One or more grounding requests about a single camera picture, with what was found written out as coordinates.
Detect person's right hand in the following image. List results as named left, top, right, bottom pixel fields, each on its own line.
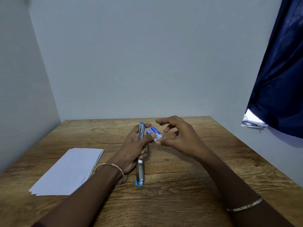
left=155, top=115, right=211, bottom=161

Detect person's left hand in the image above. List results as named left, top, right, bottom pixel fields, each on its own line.
left=108, top=123, right=157, bottom=175

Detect blue and silver stapler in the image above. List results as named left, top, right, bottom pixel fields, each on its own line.
left=135, top=121, right=146, bottom=187

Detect blue white staples box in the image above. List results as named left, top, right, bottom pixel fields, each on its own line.
left=146, top=126, right=163, bottom=143

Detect stack of white papers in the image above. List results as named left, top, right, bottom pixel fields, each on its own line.
left=28, top=148, right=104, bottom=196

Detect person's left forearm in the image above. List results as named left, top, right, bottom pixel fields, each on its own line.
left=40, top=163, right=124, bottom=227

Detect person's right forearm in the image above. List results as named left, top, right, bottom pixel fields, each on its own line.
left=196, top=148, right=295, bottom=227

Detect silver bangle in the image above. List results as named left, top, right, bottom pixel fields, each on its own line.
left=226, top=196, right=264, bottom=212
left=95, top=163, right=125, bottom=186

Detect pile of crumpled white sheets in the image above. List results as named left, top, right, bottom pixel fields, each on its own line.
left=241, top=108, right=269, bottom=129

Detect dark blue curtain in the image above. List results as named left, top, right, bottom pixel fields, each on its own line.
left=246, top=0, right=303, bottom=140

